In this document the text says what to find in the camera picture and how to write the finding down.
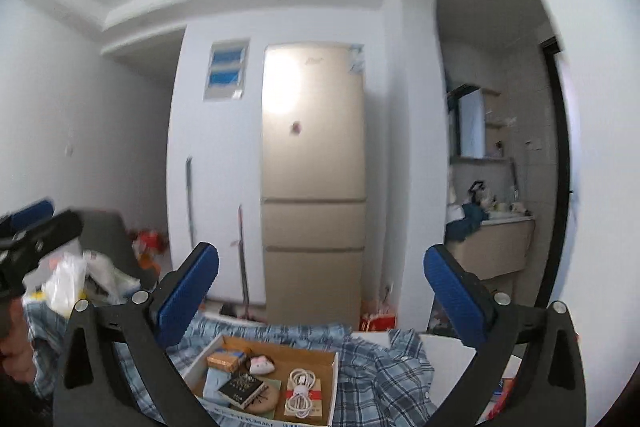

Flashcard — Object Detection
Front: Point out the light blue tissue pack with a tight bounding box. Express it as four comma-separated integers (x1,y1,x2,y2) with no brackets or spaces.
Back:
202,367,231,407

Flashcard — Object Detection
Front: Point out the gold yellow box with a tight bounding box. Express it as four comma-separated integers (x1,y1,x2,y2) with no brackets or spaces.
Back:
206,348,247,374

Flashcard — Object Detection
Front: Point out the black Face tissue pack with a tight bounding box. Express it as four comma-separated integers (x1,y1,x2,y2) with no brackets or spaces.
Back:
218,373,268,410

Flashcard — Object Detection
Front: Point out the pink white plush toy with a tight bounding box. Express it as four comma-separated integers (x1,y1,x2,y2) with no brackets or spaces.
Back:
246,355,276,376

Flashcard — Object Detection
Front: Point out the round tan silicone mat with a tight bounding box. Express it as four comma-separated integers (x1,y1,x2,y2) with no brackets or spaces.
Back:
245,378,281,415

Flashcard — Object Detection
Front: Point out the white cable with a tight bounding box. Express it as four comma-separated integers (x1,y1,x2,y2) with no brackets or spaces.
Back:
285,366,317,421

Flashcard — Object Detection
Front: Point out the red gold cigarette box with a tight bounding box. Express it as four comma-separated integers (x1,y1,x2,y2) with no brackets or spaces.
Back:
284,387,323,419

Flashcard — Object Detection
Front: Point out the person's left hand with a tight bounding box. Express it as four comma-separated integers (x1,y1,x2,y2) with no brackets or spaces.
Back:
0,299,36,384

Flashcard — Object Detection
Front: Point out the dark chair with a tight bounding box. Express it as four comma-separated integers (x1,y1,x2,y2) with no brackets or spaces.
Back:
75,209,158,289

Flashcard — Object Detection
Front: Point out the white plastic bag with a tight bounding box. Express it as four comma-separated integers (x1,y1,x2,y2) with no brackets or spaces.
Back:
42,253,87,319

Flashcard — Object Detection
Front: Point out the beige bathroom vanity cabinet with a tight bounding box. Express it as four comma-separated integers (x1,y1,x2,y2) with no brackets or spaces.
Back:
445,217,535,281

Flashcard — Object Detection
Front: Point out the white cardboard tray box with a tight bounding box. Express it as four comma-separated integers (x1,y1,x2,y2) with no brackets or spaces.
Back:
183,335,340,426

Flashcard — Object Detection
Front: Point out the dark blue cloth on vanity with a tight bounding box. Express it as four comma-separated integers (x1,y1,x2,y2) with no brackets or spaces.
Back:
445,202,489,243

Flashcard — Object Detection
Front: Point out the gold three-door refrigerator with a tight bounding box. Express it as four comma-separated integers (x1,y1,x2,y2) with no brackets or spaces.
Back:
260,43,367,327

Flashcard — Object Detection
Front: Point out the bathroom mirror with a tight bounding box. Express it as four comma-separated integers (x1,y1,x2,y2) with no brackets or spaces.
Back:
452,83,486,159

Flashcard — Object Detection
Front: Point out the grey mop handle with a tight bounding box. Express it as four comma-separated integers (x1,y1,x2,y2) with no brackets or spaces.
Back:
184,156,196,248

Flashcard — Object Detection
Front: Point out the grey blue wall panel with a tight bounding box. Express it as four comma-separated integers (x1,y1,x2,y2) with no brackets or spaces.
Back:
204,40,250,101

